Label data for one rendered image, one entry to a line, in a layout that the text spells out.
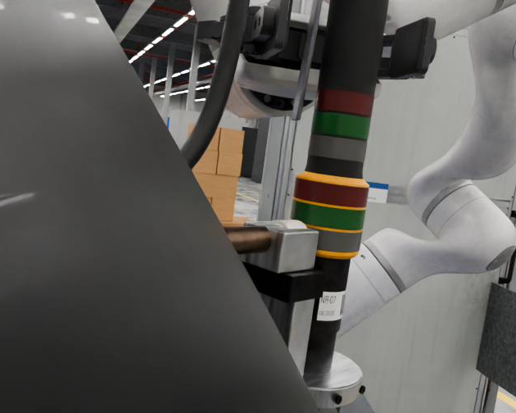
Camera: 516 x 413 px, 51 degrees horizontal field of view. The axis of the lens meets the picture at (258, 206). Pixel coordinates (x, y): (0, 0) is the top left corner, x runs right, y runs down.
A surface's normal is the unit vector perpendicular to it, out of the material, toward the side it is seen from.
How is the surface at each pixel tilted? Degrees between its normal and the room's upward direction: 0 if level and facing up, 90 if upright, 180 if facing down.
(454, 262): 139
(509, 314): 90
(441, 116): 90
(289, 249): 90
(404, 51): 90
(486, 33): 118
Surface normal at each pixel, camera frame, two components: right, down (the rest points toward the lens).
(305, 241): 0.72, 0.17
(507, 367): -0.96, -0.10
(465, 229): -0.53, -0.42
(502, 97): -0.18, 0.14
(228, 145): 0.33, 0.15
